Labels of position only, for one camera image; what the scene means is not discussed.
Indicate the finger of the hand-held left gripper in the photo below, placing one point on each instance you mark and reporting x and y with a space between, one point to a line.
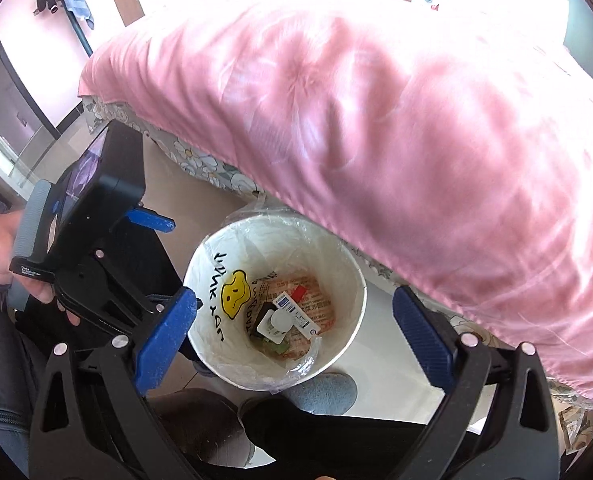
121 300
149 220

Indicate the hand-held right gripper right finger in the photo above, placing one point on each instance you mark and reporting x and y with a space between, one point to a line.
421 340

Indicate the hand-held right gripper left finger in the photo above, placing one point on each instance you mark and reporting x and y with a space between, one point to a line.
166 340

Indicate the white trash bin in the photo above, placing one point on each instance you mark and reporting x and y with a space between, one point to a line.
226 367

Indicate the small green box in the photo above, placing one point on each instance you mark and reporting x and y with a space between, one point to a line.
276 346

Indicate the white milk carton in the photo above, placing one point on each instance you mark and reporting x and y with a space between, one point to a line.
304 319

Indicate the small black box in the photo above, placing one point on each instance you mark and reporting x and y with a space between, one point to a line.
264 312

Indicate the orange printed snack wrapper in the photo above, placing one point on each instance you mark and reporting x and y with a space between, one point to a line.
321 307

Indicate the grey blue slipper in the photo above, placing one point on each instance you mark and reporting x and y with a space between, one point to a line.
326 392

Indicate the clear plastic bin liner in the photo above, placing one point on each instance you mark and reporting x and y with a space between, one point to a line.
257 205

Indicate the white square plastic piece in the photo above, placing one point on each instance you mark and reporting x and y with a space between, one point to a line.
276 325

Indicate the small red wrapper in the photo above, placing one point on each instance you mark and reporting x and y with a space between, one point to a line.
300 292

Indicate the person's black trouser leg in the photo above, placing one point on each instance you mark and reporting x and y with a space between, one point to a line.
336 440

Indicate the person's dark clothing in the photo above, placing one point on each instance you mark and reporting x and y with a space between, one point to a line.
1 370

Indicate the dark clothes rack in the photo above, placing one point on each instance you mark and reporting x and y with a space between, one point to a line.
79 35

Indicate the pink blanket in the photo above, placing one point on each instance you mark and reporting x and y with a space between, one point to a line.
376 135

